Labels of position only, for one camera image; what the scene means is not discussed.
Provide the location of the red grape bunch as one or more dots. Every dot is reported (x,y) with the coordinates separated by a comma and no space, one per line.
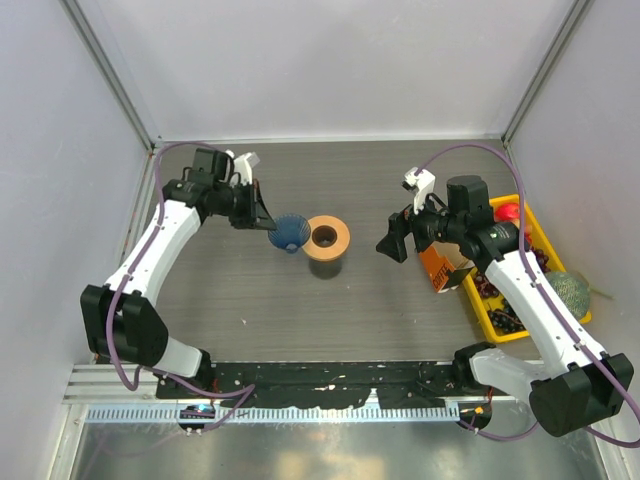
(484,287)

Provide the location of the red apple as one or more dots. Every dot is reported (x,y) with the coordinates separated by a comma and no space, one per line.
(508,212)

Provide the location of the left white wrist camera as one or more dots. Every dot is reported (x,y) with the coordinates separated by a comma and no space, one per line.
(240,172)

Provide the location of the yellow plastic tray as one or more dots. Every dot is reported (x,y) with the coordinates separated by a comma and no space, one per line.
(482,306)

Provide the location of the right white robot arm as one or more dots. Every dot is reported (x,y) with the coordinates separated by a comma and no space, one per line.
(578,383)

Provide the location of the dark glass carafe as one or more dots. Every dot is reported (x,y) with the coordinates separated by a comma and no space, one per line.
(325,270)

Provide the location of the orange coffee filter box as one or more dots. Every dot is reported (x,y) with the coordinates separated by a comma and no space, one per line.
(442,277)

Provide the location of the slotted cable duct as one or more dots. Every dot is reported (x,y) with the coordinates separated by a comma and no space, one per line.
(169,413)

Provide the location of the dark grape bunch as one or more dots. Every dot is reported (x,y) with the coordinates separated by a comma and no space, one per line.
(505,320)

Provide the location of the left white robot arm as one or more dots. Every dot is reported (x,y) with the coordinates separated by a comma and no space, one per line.
(120,317)

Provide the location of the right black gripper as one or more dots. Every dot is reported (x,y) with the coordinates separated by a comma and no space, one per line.
(393,244)

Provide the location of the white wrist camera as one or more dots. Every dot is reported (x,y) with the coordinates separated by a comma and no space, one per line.
(420,182)
(240,172)

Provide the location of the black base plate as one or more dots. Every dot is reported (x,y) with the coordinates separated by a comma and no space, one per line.
(337,385)

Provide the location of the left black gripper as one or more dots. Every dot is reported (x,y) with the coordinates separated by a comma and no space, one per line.
(256,215)

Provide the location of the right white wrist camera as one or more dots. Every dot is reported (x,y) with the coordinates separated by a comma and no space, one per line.
(420,182)

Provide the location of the blue plastic coffee dripper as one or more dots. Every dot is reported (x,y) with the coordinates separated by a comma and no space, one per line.
(291,234)

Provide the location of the green netted melon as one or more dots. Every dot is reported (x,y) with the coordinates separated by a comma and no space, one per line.
(573,292)

